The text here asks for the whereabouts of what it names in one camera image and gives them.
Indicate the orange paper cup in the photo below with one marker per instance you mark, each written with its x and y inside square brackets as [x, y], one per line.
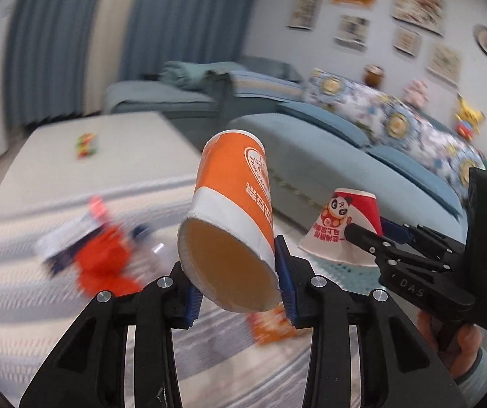
[226, 240]

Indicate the patchwork framed picture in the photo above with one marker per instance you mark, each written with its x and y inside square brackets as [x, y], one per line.
[352, 32]

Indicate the yellow snack bag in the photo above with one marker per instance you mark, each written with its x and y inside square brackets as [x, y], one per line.
[272, 326]

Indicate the teal chaise sofa section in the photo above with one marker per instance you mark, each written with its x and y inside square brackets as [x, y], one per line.
[200, 99]

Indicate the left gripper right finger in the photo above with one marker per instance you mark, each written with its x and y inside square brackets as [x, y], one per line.
[398, 368]

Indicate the yellow pikachu plush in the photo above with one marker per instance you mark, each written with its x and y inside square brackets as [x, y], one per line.
[468, 120]

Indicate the floral long cushion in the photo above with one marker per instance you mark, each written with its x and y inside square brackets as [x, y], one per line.
[389, 122]

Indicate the person right hand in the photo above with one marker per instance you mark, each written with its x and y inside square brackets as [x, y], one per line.
[468, 338]

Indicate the small framed picture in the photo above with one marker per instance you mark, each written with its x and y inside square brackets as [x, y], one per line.
[407, 42]

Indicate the blue curtain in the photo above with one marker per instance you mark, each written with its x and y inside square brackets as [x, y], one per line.
[61, 55]

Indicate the red white panda cup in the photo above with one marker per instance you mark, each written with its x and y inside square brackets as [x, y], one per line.
[326, 238]

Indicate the brown monkey plush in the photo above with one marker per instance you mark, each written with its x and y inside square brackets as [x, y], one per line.
[373, 76]

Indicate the pink pig plush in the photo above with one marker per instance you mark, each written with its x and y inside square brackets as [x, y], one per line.
[416, 94]

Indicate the colourful puzzle cube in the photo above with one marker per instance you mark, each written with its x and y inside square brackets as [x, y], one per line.
[86, 145]

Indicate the framed picture left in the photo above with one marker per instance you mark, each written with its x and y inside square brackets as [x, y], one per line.
[303, 14]

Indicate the butterfly framed picture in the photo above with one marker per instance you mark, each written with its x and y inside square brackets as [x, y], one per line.
[445, 63]

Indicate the clear plastic bottle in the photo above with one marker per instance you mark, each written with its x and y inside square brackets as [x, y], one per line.
[152, 251]

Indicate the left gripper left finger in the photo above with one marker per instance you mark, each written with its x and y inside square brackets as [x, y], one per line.
[86, 367]

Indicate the folded teal blanket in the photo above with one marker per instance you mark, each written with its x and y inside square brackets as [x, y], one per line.
[191, 76]

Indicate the orange plastic bag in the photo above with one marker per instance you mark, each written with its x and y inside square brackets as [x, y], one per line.
[102, 262]

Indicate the teal curved sofa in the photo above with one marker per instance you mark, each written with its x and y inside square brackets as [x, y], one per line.
[311, 152]

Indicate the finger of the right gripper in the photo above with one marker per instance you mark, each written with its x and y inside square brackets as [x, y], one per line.
[401, 234]
[365, 246]

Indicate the pink bottle cap piece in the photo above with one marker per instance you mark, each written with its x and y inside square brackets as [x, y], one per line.
[98, 210]

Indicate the blue white milk carton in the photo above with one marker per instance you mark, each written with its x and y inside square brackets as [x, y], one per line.
[57, 248]

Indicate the white coffee table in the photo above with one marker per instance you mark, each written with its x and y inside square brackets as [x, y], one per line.
[137, 152]

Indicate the large floral framed picture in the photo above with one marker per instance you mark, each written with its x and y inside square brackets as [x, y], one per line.
[427, 15]

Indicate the striped woven table cloth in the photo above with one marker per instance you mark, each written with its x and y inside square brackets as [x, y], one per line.
[77, 297]

